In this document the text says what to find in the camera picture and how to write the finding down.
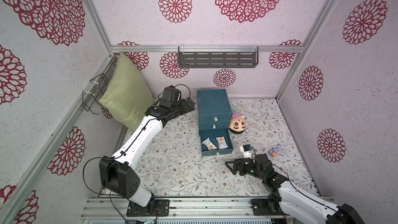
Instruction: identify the white cookie packet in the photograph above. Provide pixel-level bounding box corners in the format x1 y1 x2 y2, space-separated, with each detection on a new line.
202 138 218 150
216 136 229 149

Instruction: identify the teal drawer cabinet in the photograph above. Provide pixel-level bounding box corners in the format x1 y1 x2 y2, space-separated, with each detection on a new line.
197 89 233 157

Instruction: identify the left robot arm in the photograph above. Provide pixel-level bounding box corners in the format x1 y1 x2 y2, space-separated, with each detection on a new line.
99 86 195 215

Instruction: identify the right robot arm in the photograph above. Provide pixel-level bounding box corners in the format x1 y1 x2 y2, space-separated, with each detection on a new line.
225 154 364 224

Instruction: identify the small purple toy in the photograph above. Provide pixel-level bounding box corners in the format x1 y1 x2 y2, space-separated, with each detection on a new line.
268 143 283 158

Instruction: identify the cartoon face plush toy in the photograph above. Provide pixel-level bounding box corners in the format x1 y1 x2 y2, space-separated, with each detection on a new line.
229 113 248 134

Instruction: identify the green pillow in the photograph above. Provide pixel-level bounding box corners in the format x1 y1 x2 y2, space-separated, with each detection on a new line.
99 53 153 132

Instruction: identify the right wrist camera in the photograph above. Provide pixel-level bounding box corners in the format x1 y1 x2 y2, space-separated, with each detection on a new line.
239 144 256 159

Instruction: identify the grey wall shelf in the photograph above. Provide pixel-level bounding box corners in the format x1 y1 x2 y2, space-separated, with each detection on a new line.
177 46 259 68

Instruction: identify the black wire rack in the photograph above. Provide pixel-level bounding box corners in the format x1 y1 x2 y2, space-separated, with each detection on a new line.
81 73 108 115

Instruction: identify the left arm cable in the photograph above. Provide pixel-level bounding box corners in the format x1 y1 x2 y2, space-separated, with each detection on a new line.
82 83 192 224

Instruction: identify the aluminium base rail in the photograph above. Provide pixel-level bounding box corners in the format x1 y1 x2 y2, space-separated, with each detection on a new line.
80 196 293 223

